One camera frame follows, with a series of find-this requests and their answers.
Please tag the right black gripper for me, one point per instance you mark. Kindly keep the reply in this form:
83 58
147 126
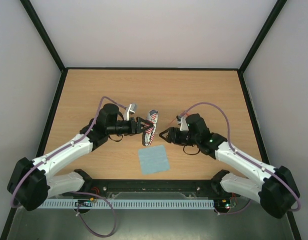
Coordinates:
172 135

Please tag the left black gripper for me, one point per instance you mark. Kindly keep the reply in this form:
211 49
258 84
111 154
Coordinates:
132 130

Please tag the flag print glasses case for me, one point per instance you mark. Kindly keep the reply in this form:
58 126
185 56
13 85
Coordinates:
148 135

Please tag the light blue cleaning cloth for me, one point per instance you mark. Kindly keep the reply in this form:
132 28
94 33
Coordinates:
153 160

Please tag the red transparent sunglasses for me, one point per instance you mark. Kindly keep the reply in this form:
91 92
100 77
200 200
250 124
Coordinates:
175 121

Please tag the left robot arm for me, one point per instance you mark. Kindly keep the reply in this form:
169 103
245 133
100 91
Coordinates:
34 181

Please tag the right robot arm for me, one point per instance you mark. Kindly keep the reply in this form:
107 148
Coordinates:
274 188

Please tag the right electronics board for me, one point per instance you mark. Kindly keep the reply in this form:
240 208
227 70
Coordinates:
226 203

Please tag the electronics board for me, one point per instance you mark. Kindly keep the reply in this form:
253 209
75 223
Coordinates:
226 203
85 202

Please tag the left electronics board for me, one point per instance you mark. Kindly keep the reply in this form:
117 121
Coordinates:
85 202

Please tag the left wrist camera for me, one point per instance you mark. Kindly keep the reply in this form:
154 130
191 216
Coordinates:
129 110

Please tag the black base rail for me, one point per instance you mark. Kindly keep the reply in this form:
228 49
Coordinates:
197 188

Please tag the black aluminium frame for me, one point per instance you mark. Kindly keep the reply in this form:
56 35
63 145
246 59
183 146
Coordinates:
31 12

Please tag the light blue slotted cable duct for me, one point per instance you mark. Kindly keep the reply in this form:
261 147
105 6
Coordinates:
134 204

